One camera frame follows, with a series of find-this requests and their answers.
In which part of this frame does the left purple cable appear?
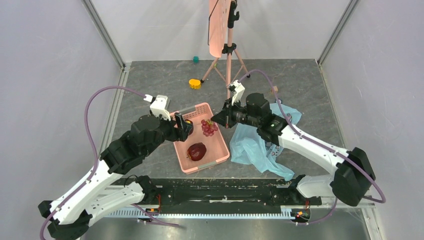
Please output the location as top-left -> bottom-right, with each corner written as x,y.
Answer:
39,86 -> 181,240

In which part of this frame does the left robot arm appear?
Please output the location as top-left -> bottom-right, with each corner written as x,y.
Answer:
38,112 -> 194,240

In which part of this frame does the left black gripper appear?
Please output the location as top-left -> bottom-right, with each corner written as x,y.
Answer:
143,110 -> 193,157

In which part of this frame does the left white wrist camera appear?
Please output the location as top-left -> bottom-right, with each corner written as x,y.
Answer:
143,94 -> 171,121

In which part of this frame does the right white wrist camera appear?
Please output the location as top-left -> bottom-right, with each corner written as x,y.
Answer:
227,80 -> 245,106

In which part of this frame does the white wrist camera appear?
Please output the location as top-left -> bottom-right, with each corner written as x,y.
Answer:
227,80 -> 245,106
143,94 -> 171,121

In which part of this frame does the light blue plastic bag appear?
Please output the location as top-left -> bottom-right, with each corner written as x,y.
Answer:
229,102 -> 303,182

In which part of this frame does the red fake apple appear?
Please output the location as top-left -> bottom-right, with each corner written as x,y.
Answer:
186,142 -> 207,162

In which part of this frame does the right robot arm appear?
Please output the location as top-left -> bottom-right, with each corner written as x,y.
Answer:
211,93 -> 376,207

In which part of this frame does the purple cable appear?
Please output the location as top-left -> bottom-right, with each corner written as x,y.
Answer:
39,86 -> 181,240
238,69 -> 387,226

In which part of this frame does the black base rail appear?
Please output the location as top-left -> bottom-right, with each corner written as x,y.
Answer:
125,178 -> 322,221

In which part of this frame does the pink tripod stand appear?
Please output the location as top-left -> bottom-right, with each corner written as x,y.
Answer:
201,0 -> 251,84

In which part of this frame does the yellow toy block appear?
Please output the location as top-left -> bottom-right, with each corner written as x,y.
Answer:
188,78 -> 203,90

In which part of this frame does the pink plastic basket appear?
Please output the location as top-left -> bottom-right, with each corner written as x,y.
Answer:
173,102 -> 230,174

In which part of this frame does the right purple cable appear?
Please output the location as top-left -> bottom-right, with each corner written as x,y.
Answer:
238,69 -> 387,226

